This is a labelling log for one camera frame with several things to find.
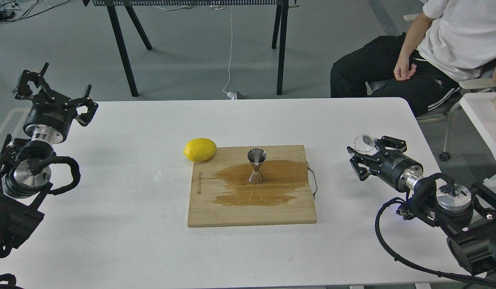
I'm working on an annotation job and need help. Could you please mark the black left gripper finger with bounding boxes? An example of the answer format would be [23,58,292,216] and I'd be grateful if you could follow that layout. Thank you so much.
[69,84,99,127]
[13,62,54,103]

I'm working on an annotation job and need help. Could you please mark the black metal table frame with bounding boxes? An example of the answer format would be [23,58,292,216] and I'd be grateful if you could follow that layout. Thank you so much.
[83,0,300,98]

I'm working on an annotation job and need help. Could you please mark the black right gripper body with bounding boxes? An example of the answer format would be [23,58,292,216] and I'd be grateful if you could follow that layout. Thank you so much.
[372,151,423,193]

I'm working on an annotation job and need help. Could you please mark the yellow lemon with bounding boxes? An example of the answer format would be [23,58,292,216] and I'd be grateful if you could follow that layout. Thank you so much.
[183,138,217,162]

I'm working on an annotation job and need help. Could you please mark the white hanging cable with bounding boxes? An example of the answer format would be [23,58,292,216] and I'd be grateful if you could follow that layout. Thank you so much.
[222,6,237,100]

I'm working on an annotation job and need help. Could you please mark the white side table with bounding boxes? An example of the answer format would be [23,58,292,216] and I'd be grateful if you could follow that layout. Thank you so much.
[459,93,496,192]

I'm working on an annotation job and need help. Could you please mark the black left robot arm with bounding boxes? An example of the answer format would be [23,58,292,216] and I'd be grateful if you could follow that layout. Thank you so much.
[0,63,99,258]

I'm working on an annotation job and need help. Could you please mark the steel jigger measuring cup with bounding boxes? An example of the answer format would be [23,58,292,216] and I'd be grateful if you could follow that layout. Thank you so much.
[247,148,267,185]

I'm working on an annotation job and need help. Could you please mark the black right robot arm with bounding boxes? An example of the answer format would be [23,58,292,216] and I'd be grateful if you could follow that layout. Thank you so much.
[347,134,496,288]

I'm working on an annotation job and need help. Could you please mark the office chair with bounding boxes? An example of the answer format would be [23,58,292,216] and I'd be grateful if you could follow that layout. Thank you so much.
[364,60,496,162]

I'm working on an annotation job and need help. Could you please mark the black floor cables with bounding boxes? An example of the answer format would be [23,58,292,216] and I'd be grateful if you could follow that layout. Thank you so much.
[0,0,72,28]

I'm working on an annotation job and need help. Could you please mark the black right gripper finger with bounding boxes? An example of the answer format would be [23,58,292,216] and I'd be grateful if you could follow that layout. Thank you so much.
[375,136,407,156]
[347,146,377,181]

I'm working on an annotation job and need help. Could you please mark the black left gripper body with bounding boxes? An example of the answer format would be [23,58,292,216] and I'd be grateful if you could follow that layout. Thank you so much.
[23,94,77,143]

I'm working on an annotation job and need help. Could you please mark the seated person white shirt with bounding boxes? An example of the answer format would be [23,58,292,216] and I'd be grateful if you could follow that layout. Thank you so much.
[330,0,496,117]

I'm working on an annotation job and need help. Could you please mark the clear glass cup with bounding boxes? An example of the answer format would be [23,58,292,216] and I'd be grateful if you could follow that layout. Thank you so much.
[353,134,377,154]

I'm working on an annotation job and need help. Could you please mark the wooden cutting board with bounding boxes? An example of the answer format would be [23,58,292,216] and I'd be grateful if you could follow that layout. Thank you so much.
[187,144,317,228]

